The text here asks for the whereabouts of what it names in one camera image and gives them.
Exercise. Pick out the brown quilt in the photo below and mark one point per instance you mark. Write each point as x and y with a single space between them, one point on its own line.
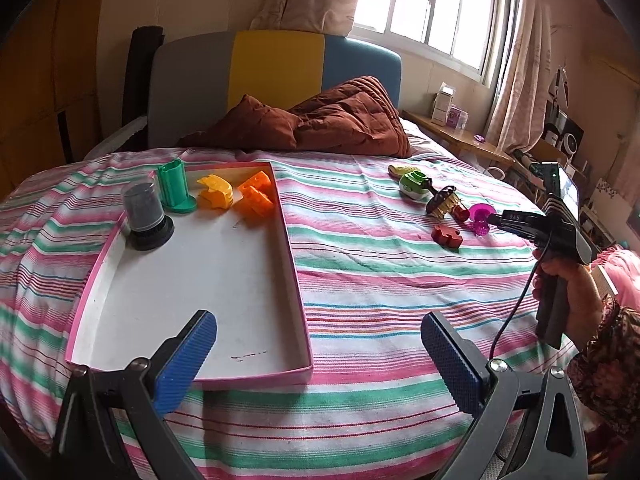
350 115

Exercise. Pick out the white carton box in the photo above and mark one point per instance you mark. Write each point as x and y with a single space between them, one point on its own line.
442 107

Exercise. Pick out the orange cheese toy block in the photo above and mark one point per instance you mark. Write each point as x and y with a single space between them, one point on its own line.
257 197

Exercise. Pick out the purple box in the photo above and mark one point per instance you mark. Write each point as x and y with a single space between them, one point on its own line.
456 116

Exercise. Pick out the pink blanket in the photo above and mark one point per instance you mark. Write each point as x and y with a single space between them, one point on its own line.
622 270

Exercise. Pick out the person's right hand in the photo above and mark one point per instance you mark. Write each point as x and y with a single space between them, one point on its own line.
582 305

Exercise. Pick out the pink white tray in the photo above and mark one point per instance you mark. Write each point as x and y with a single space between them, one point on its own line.
225 285

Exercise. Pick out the wooden wardrobe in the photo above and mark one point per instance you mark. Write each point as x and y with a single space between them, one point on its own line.
45 85

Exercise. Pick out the long beige curtain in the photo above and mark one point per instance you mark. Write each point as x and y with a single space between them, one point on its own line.
520 75

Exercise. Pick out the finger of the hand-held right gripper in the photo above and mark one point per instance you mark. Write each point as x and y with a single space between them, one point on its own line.
530 219
520 232

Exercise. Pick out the dark red puzzle piece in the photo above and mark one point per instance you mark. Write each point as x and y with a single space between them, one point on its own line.
446 236

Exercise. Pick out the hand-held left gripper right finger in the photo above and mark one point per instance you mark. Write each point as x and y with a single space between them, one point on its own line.
455 365

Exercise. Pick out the cluttered wooden shelf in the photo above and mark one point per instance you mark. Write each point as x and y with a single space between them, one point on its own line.
530 157

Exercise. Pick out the brown pillow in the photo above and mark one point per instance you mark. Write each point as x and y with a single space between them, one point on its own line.
250 122

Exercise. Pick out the green cylinder stand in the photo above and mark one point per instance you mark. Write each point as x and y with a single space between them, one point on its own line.
172 185

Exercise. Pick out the window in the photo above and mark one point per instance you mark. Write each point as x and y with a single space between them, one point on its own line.
415 0

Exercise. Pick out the green toy chopper lid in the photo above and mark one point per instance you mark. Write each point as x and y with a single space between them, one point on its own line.
412 185

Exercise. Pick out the small tan box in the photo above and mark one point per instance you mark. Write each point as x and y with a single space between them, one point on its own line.
602 280

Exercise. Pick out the yellow toy shoe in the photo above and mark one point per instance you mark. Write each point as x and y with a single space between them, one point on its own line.
400 170

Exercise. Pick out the yellow curved toy piece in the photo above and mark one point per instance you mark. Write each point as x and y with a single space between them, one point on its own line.
215 192

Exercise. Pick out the brown toy cupcake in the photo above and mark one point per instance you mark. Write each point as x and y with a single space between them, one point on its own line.
442 202

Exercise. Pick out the black speaker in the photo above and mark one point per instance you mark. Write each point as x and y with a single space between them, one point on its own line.
567 135

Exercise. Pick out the black cylinder toy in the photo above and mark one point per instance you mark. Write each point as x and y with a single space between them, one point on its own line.
145 210

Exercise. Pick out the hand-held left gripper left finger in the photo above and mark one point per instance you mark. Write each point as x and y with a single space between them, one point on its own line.
185 360

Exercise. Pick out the white pillow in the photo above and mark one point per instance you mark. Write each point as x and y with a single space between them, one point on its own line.
425 142

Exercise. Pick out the purple perforated toy cup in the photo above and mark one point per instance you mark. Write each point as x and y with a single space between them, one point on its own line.
481 220

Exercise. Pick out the grey yellow blue headboard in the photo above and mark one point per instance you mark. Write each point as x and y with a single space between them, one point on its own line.
275 70

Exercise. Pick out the wooden bedside desk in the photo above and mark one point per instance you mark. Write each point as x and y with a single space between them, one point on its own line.
465 142

